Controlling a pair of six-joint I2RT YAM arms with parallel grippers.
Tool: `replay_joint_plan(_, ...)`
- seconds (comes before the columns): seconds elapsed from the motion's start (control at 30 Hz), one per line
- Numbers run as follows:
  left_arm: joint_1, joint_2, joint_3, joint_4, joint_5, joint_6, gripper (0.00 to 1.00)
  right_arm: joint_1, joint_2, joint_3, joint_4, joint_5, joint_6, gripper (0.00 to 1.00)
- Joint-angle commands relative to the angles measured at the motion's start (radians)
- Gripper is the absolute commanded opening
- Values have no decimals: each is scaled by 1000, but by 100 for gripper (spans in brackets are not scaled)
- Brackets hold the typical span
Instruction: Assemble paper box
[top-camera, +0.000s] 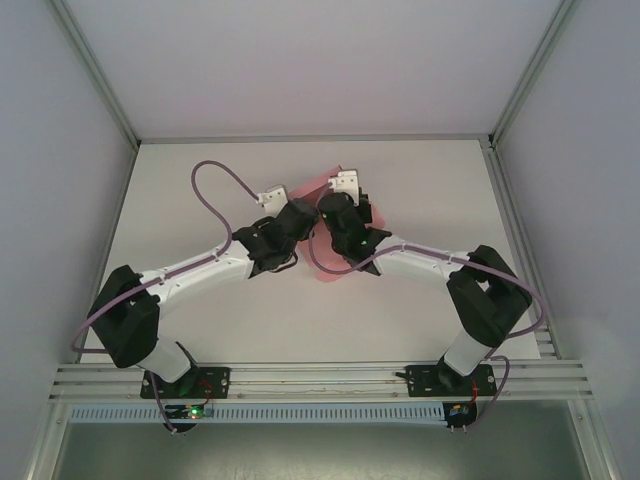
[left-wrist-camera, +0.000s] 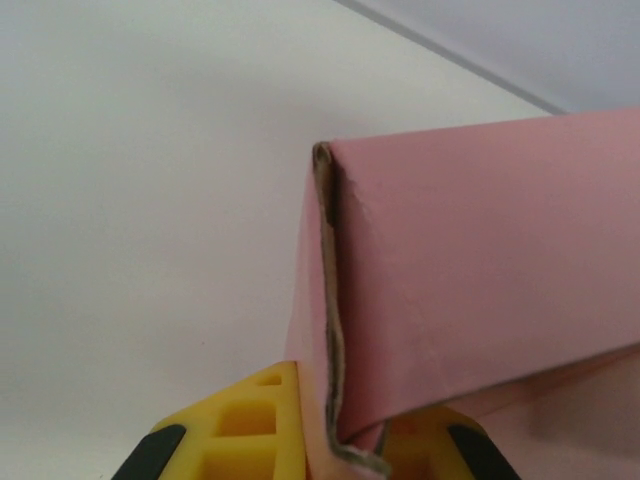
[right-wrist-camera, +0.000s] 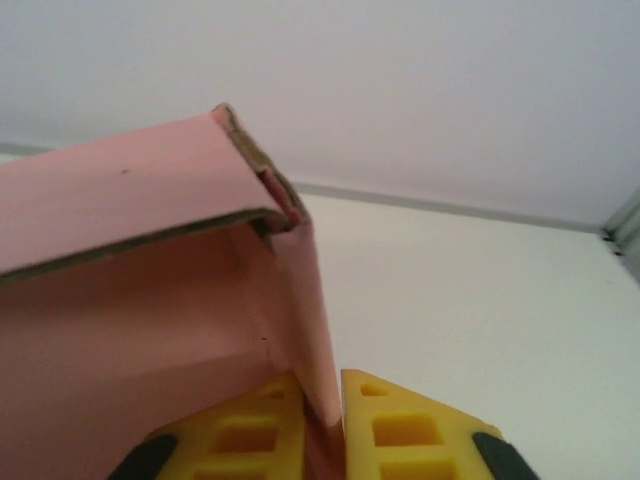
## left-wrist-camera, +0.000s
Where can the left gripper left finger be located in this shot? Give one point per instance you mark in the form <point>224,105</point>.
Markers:
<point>235,430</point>

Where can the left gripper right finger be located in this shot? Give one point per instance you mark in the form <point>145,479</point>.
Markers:
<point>440,450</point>

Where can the pink paper box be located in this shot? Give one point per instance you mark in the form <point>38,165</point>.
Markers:
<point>475,250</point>

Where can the aluminium frame crossbar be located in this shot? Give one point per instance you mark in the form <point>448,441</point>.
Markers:
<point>450,53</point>

